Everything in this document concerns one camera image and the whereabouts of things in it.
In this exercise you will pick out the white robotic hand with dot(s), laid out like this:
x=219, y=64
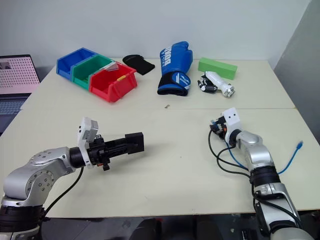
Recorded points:
x=220, y=82

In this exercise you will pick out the open laptop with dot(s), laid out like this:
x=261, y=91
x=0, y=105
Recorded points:
x=17, y=75

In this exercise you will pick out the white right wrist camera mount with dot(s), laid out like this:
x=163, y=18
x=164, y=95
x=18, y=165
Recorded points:
x=232, y=119

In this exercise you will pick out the clear silver packet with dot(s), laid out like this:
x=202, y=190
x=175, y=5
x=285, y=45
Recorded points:
x=113, y=67

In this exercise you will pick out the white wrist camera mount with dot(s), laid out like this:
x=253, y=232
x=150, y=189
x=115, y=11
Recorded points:
x=85, y=130
x=232, y=119

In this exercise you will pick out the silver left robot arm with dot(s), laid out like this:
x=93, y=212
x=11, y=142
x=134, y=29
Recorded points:
x=37, y=170

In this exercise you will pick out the green plastic storage bin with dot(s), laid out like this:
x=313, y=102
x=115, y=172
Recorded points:
x=86, y=67

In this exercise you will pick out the red plastic storage bin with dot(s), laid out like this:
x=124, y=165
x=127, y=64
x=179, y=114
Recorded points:
x=113, y=86

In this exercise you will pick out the blue boxing glove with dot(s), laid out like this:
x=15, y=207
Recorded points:
x=175, y=65

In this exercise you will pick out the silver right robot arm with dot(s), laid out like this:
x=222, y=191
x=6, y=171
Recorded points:
x=252, y=147

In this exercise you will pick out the black fabric pouch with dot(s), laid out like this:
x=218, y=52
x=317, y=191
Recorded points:
x=138, y=63

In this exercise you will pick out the green rectangular block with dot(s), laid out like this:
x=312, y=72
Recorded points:
x=217, y=68

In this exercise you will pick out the blue plastic storage bin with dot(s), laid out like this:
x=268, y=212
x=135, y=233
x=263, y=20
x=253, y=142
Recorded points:
x=65, y=65

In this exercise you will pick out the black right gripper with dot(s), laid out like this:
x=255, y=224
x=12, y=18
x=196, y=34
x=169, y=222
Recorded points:
x=221, y=128

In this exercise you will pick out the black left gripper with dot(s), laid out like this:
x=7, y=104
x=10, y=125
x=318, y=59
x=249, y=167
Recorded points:
x=96, y=151

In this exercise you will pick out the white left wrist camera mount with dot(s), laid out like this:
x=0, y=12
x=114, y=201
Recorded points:
x=85, y=130

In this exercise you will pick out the small metal screw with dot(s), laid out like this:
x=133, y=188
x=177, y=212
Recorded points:
x=167, y=106

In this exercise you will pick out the small yellow piece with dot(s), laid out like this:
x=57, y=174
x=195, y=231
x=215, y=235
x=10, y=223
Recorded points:
x=121, y=78

